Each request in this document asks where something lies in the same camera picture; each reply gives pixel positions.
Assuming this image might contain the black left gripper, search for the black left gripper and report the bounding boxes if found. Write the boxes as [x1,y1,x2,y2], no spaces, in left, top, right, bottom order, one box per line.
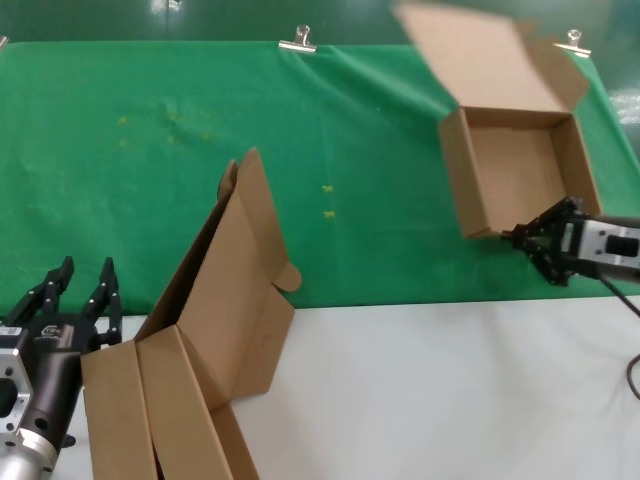
[7,255,124,442]

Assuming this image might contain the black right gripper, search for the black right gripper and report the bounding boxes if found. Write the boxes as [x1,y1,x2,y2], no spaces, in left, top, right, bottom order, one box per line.
[501,196,640,288]

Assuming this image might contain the silver binder clip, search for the silver binder clip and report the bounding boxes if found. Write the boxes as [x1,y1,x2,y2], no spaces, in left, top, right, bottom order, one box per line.
[278,24,319,55]
[552,29,592,59]

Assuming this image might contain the green table cloth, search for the green table cloth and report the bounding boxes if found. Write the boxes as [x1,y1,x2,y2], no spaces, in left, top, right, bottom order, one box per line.
[0,40,640,319]

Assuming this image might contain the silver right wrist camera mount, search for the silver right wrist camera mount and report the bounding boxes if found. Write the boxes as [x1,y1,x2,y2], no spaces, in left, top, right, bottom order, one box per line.
[564,215,640,282]

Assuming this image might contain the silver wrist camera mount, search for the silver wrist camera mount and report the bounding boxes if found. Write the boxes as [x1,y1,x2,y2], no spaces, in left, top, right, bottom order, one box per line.
[564,215,640,282]
[0,322,35,437]

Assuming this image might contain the black cable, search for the black cable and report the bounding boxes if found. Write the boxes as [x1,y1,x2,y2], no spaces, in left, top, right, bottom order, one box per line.
[574,262,640,401]

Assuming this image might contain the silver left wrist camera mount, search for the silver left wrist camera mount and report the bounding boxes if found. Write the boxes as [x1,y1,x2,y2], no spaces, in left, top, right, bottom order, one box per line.
[0,322,35,437]

